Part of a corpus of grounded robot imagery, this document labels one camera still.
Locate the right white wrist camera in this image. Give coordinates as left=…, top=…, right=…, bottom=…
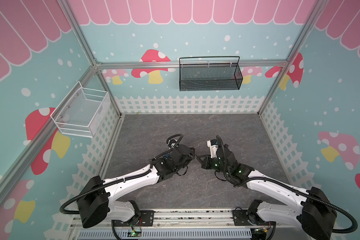
left=207, top=139, right=219, bottom=159

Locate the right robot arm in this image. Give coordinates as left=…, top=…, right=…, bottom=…
left=197, top=141, right=358, bottom=240

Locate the white mesh wall basket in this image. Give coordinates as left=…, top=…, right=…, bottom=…
left=51, top=82, right=111, bottom=138

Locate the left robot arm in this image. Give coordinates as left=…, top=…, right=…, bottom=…
left=60, top=145, right=196, bottom=229

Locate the white vented cable duct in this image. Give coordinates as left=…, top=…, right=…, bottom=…
left=77, top=229, right=253, bottom=240

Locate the black mesh wall basket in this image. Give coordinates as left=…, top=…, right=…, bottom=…
left=179, top=56, right=244, bottom=92

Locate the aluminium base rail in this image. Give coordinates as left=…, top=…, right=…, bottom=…
left=68, top=207, right=319, bottom=230

